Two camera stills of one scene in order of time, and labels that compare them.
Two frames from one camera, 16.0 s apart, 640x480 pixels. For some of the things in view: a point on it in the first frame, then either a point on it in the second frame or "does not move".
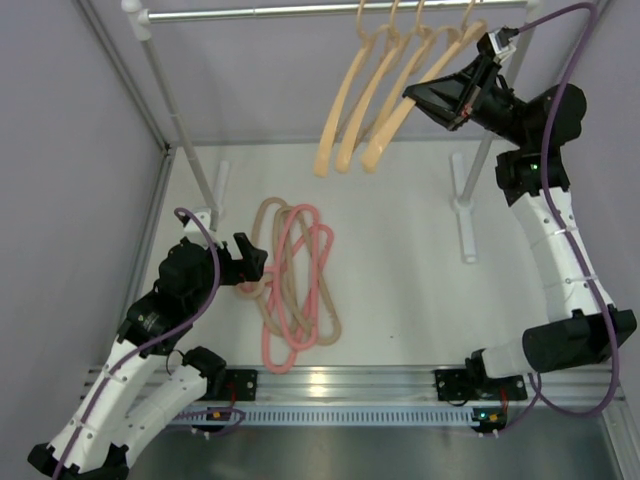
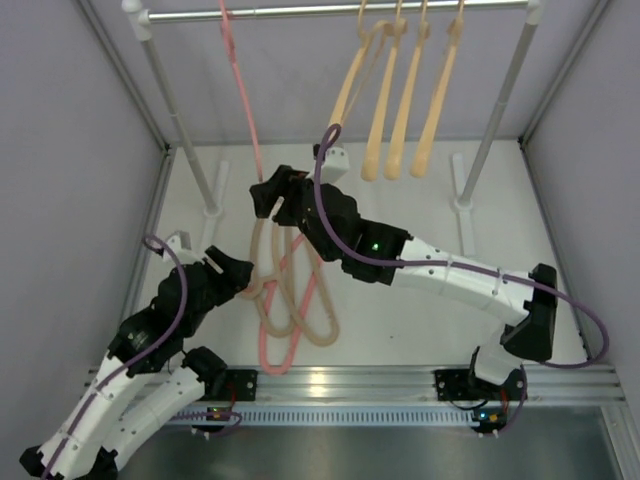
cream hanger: [370, 95] -> [370, 165]
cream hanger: [421, 34] -> [394, 155]
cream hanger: [407, 108] -> [429, 131]
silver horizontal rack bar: [325, 14] does not move
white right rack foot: [465, 210] does not move
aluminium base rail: [400, 385] does not move
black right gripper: [455, 99] -> [266, 196]
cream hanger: [341, 98] does not move
